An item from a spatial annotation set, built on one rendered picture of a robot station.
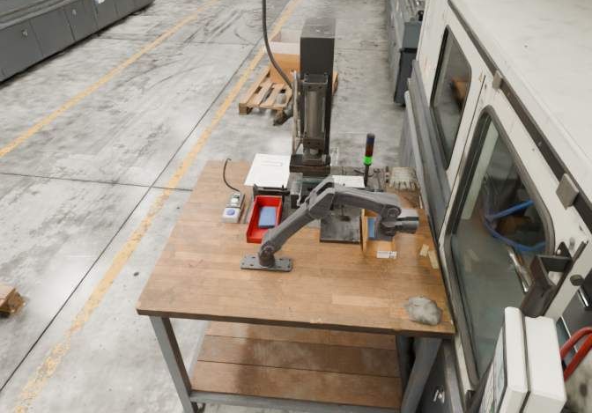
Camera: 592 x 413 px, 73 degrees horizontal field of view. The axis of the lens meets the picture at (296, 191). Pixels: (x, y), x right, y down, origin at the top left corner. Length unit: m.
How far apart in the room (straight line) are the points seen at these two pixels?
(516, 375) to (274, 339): 1.59
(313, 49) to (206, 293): 0.99
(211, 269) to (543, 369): 1.18
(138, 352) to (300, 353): 0.95
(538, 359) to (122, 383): 2.10
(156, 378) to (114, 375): 0.23
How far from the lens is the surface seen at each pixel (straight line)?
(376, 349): 2.23
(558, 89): 1.23
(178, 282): 1.63
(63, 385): 2.66
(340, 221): 1.78
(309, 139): 1.66
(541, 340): 0.86
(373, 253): 1.66
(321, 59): 1.62
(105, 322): 2.81
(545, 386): 0.81
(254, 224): 1.79
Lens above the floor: 2.09
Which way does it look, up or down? 37 degrees down
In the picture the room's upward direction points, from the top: 1 degrees counter-clockwise
